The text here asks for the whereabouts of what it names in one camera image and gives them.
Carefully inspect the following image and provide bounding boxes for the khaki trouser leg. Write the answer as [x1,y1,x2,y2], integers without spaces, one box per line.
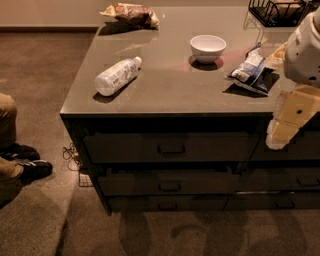
[0,157,23,202]
[0,93,17,148]

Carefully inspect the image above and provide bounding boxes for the tangled floor cables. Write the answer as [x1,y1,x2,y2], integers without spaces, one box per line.
[62,142,82,172]

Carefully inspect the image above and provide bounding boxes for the blue white snack bag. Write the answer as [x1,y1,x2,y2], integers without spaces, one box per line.
[227,43,274,96]

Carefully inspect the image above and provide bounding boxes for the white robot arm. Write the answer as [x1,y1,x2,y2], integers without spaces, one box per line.
[266,8,320,150]

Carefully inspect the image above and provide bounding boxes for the small wire grid rack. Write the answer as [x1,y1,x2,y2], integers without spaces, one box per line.
[78,169,93,187]

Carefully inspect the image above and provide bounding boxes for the black wire basket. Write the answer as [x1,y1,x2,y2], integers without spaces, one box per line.
[248,0,319,27]

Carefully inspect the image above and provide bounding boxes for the black sneaker near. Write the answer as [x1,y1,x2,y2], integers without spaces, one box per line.
[19,160,53,180]

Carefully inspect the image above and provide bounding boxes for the white ceramic bowl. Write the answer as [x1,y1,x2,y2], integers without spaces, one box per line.
[190,35,226,64]

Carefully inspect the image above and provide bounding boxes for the black sneaker far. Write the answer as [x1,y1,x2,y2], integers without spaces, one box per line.
[0,143,40,161]

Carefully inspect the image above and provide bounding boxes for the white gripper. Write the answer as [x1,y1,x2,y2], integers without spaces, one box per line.
[265,84,320,150]

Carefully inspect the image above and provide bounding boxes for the khaki trouser leg near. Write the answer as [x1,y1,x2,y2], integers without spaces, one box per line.
[0,157,23,202]

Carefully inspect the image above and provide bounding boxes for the clear plastic water bottle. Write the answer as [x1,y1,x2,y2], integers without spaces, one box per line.
[94,57,142,96]

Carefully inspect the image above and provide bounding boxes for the brown snack bag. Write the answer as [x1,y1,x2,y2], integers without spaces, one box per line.
[101,3,160,29]

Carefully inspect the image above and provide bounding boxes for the dark drawer cabinet counter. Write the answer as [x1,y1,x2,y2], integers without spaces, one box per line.
[60,5,319,213]

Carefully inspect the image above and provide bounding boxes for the khaki trouser leg far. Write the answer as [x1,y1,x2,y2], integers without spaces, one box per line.
[0,93,17,148]

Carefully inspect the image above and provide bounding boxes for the black sneaker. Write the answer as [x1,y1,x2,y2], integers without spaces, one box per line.
[0,143,40,161]
[19,160,53,180]

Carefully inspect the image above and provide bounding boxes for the dark drawer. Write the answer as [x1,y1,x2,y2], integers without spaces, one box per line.
[224,191,320,210]
[251,131,320,161]
[98,167,238,196]
[108,195,228,212]
[83,132,260,163]
[237,167,320,192]

